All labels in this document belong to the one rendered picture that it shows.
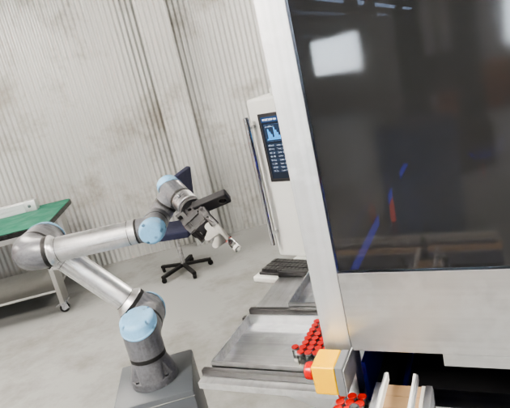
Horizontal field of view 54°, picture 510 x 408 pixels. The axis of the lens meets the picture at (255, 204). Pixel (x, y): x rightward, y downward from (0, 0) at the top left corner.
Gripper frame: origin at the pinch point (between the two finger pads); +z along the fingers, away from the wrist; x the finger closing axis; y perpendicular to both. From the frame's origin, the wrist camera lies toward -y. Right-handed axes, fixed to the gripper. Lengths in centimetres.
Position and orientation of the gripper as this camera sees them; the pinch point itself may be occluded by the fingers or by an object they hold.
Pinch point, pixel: (229, 237)
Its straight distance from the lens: 144.1
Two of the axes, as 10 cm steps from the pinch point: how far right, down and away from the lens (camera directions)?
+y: -7.0, 7.1, -0.8
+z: 5.9, 5.1, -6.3
